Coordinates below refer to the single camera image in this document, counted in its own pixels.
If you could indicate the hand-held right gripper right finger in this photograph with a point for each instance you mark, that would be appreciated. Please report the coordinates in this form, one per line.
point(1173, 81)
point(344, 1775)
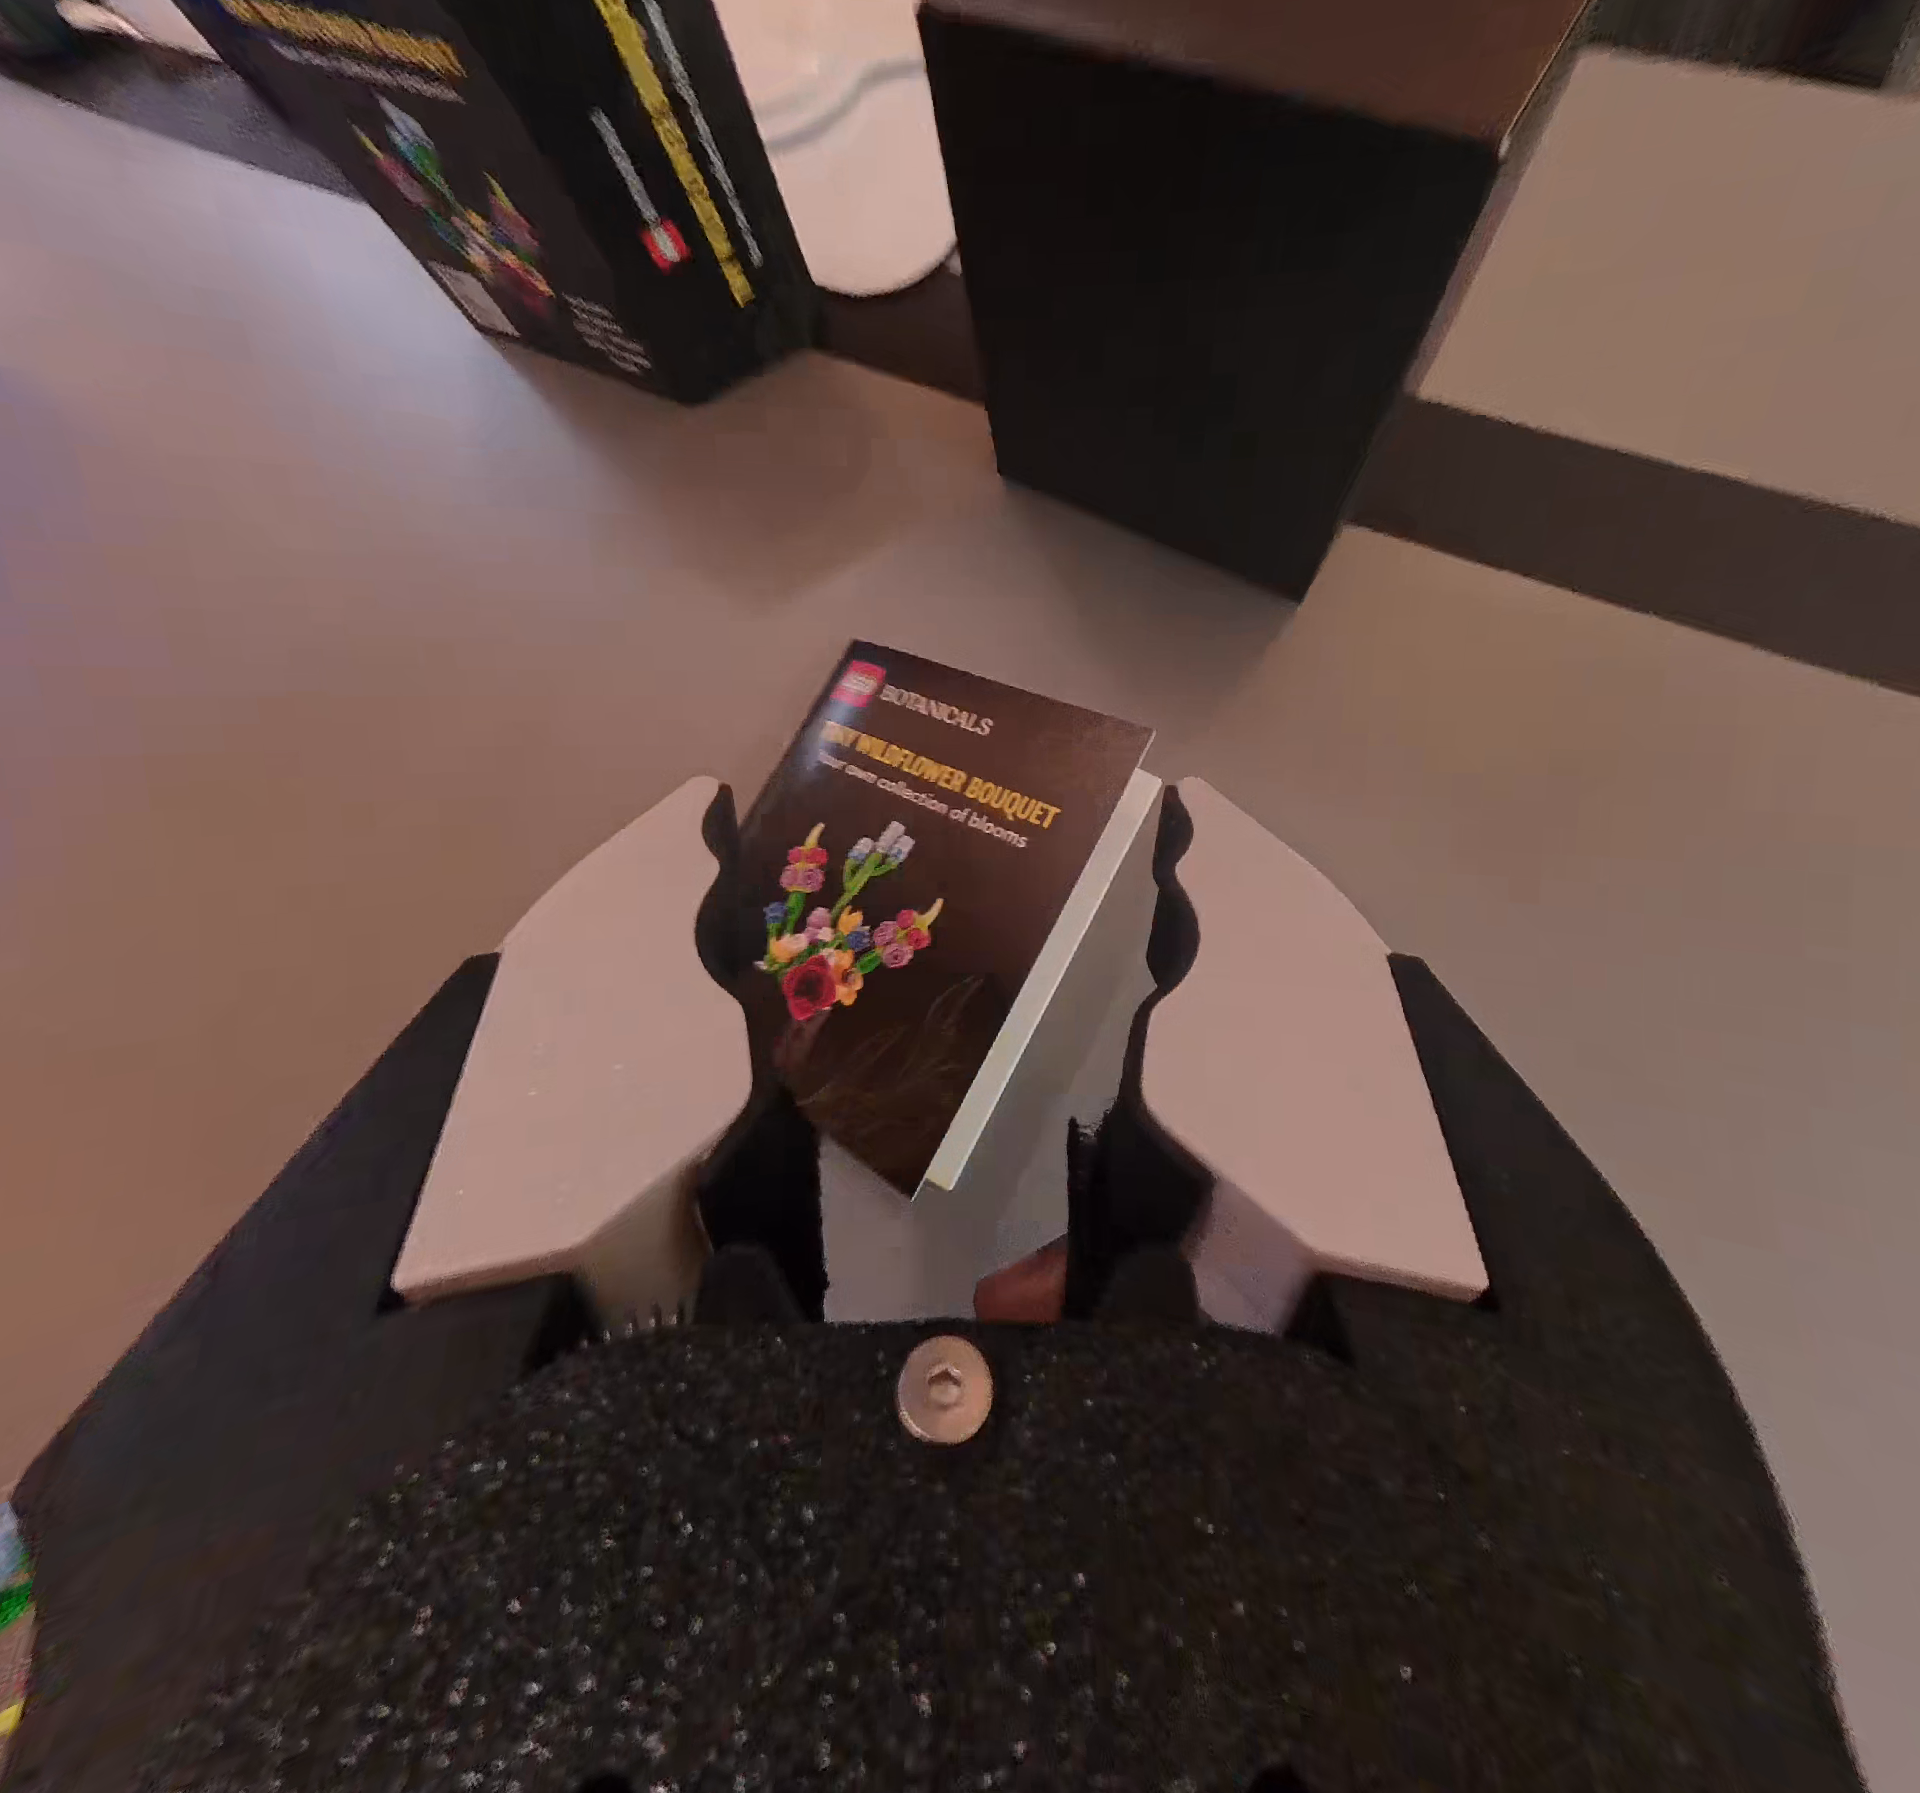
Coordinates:
point(1305, 1088)

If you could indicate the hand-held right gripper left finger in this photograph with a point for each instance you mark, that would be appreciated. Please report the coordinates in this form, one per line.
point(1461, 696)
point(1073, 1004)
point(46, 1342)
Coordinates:
point(585, 1072)

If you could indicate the lego instruction booklet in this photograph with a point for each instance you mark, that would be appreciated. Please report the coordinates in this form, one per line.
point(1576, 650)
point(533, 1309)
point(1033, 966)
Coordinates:
point(930, 953)

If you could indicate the black rectangular block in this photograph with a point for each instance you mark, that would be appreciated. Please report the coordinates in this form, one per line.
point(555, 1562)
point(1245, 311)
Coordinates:
point(1200, 248)

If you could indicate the black lego set box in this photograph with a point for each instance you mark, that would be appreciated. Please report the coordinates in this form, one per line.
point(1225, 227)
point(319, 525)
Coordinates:
point(510, 142)

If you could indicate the person's right hand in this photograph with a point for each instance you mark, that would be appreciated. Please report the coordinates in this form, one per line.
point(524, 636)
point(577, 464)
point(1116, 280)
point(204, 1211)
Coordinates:
point(1029, 1290)

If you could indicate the black board with white ledge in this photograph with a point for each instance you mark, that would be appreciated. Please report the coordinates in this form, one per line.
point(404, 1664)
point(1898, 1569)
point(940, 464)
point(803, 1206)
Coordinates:
point(855, 203)

